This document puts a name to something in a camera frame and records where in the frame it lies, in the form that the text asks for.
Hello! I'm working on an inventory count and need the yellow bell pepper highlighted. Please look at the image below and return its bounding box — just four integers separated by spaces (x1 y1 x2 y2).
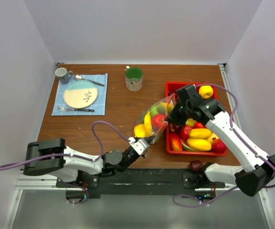
134 124 147 138

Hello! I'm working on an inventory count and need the yellow banana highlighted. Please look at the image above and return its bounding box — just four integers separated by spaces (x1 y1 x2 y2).
144 111 153 136

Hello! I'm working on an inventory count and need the clear orange-trimmed zip bag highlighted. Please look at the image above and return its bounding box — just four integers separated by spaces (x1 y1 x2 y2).
133 94 175 144

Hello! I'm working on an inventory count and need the yellow-green lemon fruit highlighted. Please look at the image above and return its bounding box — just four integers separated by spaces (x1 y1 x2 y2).
158 102 174 114

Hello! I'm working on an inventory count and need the green apple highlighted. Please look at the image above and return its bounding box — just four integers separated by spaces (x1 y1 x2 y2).
150 104 166 117

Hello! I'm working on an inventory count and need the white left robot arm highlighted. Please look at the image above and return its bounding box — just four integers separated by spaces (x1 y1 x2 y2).
23 135 155 187

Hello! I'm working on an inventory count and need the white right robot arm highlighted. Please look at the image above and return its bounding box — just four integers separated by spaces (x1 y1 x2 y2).
165 84 275 197

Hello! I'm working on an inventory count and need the small red strawberry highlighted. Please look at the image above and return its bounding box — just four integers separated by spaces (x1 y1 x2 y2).
194 122 206 129

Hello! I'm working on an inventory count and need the yellow orange fruit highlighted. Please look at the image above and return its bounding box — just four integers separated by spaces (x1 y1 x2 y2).
199 85 214 100

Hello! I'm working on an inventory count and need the pink red peach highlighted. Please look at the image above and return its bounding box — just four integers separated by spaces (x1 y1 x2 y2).
179 125 193 141

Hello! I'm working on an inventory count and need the orange red mango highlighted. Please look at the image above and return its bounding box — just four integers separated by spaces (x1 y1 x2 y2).
169 133 182 151

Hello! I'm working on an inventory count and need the yellow mango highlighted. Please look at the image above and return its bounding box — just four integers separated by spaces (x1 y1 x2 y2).
189 128 212 139
187 138 212 151

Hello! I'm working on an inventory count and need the red plastic tray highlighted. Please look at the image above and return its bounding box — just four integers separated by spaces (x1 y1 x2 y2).
165 82 227 157

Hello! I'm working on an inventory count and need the watermelon slice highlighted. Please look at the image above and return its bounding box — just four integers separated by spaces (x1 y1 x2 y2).
180 139 196 152

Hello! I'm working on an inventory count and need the dark purple fruit on base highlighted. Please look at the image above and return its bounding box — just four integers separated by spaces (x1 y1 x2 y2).
189 160 203 171

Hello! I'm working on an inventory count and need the light blue placemat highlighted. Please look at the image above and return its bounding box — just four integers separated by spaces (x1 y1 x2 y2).
52 73 108 116

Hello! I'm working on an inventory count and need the green-lined floral mug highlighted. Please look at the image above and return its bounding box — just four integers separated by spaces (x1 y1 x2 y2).
125 66 143 92

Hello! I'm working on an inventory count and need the blue cream plate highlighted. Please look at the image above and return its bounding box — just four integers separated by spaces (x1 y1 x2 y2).
63 81 98 108

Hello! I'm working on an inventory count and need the small grey-blue mug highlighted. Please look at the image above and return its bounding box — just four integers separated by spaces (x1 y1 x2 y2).
55 67 74 84

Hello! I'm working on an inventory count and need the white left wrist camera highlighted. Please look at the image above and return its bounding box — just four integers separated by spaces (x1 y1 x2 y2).
128 137 150 158

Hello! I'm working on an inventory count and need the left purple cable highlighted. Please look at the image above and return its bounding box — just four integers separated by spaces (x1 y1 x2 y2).
0 120 135 171

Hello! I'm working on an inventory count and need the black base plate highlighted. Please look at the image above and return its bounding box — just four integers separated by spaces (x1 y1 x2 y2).
56 167 225 200

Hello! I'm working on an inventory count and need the fork with dark handle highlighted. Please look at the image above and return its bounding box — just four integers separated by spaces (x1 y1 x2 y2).
57 106 94 113

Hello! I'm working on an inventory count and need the spoon with dark handle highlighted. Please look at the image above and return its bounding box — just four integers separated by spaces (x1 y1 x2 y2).
74 74 104 87

